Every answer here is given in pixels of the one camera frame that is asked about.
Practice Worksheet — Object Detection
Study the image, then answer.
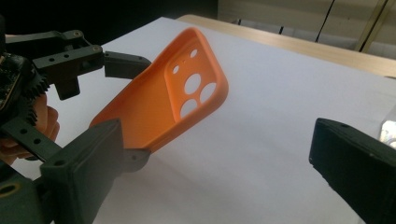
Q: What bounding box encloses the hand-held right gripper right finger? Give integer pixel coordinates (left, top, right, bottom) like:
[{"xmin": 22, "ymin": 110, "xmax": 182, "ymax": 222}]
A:
[{"xmin": 308, "ymin": 117, "xmax": 396, "ymax": 224}]

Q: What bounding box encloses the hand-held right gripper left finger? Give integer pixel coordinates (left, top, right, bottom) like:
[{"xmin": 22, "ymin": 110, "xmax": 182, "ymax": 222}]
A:
[{"xmin": 39, "ymin": 118, "xmax": 126, "ymax": 224}]

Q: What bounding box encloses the clear plastic storage box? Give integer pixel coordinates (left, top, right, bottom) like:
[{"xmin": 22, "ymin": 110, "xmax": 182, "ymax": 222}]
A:
[{"xmin": 377, "ymin": 105, "xmax": 396, "ymax": 147}]

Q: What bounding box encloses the orange phone case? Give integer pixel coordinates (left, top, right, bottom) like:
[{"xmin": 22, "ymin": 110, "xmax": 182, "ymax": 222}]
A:
[{"xmin": 89, "ymin": 26, "xmax": 230, "ymax": 154}]

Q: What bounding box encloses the black curtain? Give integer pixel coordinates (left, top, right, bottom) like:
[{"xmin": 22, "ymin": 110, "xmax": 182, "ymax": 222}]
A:
[{"xmin": 0, "ymin": 0, "xmax": 219, "ymax": 49}]

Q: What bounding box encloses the long wooden counter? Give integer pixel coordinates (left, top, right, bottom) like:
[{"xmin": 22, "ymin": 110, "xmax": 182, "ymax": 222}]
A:
[{"xmin": 217, "ymin": 0, "xmax": 396, "ymax": 61}]

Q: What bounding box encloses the black power cable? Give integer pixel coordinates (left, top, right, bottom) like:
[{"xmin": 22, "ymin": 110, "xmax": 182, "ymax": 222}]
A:
[{"xmin": 315, "ymin": 0, "xmax": 336, "ymax": 44}]

